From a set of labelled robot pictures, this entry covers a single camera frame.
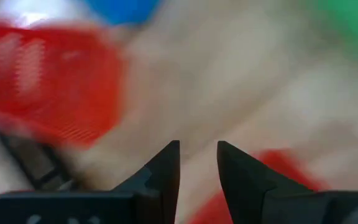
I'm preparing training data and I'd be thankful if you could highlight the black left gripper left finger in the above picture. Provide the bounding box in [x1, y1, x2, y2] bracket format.
[0, 139, 181, 224]

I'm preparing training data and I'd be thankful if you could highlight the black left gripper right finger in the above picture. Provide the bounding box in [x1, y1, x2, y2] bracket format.
[217, 140, 358, 224]

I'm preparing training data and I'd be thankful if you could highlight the red plastic slotted basket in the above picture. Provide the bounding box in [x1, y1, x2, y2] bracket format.
[188, 148, 328, 224]
[0, 21, 129, 149]

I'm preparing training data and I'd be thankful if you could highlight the blue plastic slotted basket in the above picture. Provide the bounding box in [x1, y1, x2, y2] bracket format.
[82, 0, 163, 26]

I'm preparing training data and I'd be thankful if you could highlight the green plastic slotted basket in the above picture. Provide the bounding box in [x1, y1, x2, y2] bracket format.
[314, 0, 358, 66]

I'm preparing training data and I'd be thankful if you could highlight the black aluminium rig frame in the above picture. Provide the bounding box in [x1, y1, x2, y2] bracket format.
[0, 132, 77, 191]

